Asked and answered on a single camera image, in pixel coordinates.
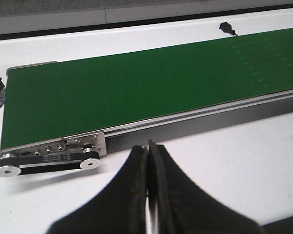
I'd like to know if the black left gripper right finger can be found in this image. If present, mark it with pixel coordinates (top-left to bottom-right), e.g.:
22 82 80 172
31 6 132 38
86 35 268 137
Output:
148 141 265 234

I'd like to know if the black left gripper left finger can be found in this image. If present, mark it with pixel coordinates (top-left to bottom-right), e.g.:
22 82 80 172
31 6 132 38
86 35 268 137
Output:
48 146 147 234

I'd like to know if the silver drive pulley small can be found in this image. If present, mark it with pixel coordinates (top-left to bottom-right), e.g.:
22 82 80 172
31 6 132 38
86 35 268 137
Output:
80 148 100 170

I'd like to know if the black drive belt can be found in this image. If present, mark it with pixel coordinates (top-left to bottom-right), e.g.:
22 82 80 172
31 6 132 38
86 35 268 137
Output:
0 152 99 176

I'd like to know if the silver drive pulley large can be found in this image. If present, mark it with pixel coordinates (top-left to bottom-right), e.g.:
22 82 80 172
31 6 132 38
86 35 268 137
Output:
0 153 21 177

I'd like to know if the green conveyor belt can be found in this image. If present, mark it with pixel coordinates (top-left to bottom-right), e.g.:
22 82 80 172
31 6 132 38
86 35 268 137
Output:
0 28 293 149

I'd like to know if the small black sensor connector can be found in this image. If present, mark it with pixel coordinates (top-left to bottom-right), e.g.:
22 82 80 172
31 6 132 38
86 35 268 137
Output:
219 21 238 36

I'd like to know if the aluminium conveyor frame rail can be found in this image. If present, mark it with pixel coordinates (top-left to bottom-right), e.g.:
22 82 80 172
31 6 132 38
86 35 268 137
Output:
0 89 293 157

